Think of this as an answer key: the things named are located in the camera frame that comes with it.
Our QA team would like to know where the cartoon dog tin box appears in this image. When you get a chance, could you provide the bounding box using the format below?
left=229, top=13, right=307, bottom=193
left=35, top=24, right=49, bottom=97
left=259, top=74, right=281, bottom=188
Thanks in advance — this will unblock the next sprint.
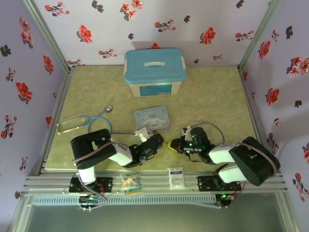
left=134, top=105, right=172, bottom=134

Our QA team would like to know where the white blue label packet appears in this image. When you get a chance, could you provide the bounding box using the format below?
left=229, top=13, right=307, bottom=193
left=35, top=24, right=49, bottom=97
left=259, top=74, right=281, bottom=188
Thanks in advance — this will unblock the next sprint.
left=168, top=166, right=186, bottom=190

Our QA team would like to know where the clear packet of small parts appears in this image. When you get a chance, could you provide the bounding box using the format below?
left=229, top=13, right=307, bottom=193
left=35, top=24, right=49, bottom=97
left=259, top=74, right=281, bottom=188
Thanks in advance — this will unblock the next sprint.
left=120, top=172, right=143, bottom=196

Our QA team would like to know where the blue stethoscope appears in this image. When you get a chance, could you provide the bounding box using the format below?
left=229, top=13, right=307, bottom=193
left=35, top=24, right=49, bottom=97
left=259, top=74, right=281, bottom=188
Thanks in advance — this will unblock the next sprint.
left=56, top=104, right=114, bottom=135

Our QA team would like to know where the blue lid storage box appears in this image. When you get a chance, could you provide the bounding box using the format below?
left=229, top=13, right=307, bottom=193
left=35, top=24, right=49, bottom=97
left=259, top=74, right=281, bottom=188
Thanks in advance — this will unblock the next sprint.
left=124, top=48, right=188, bottom=98

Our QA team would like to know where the aluminium mounting rail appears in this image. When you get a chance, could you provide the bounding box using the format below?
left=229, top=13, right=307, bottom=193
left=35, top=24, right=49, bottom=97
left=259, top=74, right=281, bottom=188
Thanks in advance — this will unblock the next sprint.
left=21, top=169, right=289, bottom=194

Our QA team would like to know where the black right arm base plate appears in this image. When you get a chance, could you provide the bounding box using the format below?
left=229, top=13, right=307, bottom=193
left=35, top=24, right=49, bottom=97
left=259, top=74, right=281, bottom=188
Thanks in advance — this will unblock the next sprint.
left=197, top=175, right=242, bottom=193

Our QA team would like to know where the grey slotted cable duct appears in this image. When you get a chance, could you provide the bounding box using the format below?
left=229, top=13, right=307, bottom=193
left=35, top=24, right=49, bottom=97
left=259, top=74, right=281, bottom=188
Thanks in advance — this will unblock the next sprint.
left=32, top=194, right=216, bottom=206

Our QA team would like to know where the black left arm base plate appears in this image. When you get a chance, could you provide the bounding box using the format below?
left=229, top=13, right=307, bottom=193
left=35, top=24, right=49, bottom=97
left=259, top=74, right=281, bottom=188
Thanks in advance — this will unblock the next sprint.
left=69, top=177, right=114, bottom=194

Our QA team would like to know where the grey left base cable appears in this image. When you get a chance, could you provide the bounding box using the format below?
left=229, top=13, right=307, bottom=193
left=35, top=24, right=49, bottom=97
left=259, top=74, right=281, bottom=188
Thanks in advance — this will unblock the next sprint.
left=76, top=186, right=108, bottom=213

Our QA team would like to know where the grey base cable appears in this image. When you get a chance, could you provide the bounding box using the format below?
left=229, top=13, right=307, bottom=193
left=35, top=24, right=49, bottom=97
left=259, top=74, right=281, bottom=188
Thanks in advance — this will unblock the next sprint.
left=216, top=189, right=242, bottom=210
left=76, top=186, right=108, bottom=213

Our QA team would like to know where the aluminium side rail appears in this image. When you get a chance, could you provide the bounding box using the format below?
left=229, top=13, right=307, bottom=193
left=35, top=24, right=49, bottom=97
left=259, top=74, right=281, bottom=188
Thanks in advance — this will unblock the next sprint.
left=38, top=67, right=74, bottom=176
left=238, top=67, right=278, bottom=174

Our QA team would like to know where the grey right base cable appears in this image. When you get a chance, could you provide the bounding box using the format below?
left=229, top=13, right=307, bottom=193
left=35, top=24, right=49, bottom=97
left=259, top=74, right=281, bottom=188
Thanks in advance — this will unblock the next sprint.
left=216, top=189, right=242, bottom=210

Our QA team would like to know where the aluminium frame post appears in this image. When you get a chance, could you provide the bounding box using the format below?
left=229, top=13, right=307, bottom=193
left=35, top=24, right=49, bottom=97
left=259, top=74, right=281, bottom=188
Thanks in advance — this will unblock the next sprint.
left=238, top=0, right=283, bottom=71
left=22, top=0, right=72, bottom=72

